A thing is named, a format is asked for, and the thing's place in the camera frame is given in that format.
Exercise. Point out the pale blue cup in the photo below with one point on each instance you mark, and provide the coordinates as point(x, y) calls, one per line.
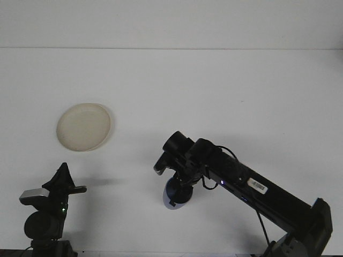
point(166, 195)

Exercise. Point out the pale round plate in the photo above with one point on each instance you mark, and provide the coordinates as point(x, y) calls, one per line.
point(83, 128)

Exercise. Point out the grey camera box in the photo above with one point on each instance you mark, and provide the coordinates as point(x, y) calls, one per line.
point(33, 195)
point(160, 167)

